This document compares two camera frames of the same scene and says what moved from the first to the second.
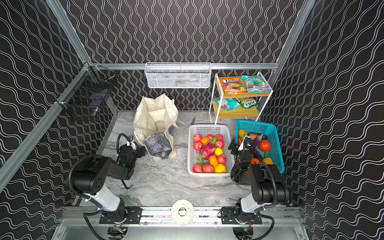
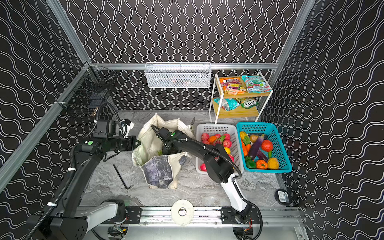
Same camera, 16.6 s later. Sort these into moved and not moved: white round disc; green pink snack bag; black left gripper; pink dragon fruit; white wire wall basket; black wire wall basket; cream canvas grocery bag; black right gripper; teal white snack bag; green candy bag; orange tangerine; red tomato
Moved: black right gripper; orange tangerine; black left gripper; cream canvas grocery bag; pink dragon fruit
Not moved: black wire wall basket; green pink snack bag; white round disc; green candy bag; white wire wall basket; red tomato; teal white snack bag
